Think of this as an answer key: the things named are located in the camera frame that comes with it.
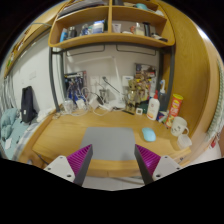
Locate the white mug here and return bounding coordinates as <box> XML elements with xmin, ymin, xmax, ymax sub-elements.
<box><xmin>171</xmin><ymin>116</ymin><xmax>189</xmax><ymax>137</ymax></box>

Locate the white power strip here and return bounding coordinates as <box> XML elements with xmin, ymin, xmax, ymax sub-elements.
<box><xmin>99</xmin><ymin>104</ymin><xmax>113</xmax><ymax>112</ymax></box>

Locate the white lotion bottle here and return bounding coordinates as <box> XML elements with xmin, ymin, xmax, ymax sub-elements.
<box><xmin>147</xmin><ymin>92</ymin><xmax>160</xmax><ymax>120</ymax></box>

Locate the light blue computer mouse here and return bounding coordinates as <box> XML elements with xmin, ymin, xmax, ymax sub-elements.
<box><xmin>142</xmin><ymin>128</ymin><xmax>156</xmax><ymax>142</ymax></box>

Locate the grey mouse pad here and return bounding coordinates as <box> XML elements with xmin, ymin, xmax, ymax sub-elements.
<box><xmin>80</xmin><ymin>127</ymin><xmax>135</xmax><ymax>161</ymax></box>

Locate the red yellow chips can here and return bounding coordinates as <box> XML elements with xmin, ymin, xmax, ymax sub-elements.
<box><xmin>165</xmin><ymin>94</ymin><xmax>183</xmax><ymax>128</ymax></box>

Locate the small white clock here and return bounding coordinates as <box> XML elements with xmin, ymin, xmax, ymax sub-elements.
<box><xmin>136</xmin><ymin>108</ymin><xmax>143</xmax><ymax>115</ymax></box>

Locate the blue spray bottle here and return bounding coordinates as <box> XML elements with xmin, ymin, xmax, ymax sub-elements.
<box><xmin>159</xmin><ymin>79</ymin><xmax>166</xmax><ymax>111</ymax></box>

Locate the wooden wall shelf unit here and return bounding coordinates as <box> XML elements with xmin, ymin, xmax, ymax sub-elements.
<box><xmin>48</xmin><ymin>0</ymin><xmax>175</xmax><ymax>49</ymax></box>

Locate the wooden robot figure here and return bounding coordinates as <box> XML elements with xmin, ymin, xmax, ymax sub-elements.
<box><xmin>126</xmin><ymin>79</ymin><xmax>143</xmax><ymax>113</ymax></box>

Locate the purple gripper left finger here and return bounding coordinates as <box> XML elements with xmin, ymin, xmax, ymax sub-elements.
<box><xmin>44</xmin><ymin>145</ymin><xmax>93</xmax><ymax>186</ymax></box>

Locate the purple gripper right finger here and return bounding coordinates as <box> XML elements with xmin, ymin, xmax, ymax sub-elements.
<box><xmin>134</xmin><ymin>145</ymin><xmax>182</xmax><ymax>185</ymax></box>

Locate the clear plastic container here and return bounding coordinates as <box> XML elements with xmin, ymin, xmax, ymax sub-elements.
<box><xmin>177</xmin><ymin>134</ymin><xmax>192</xmax><ymax>149</ymax></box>

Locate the bed with teal bedding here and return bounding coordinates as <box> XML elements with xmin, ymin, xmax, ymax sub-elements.
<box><xmin>0</xmin><ymin>108</ymin><xmax>34</xmax><ymax>161</ymax></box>

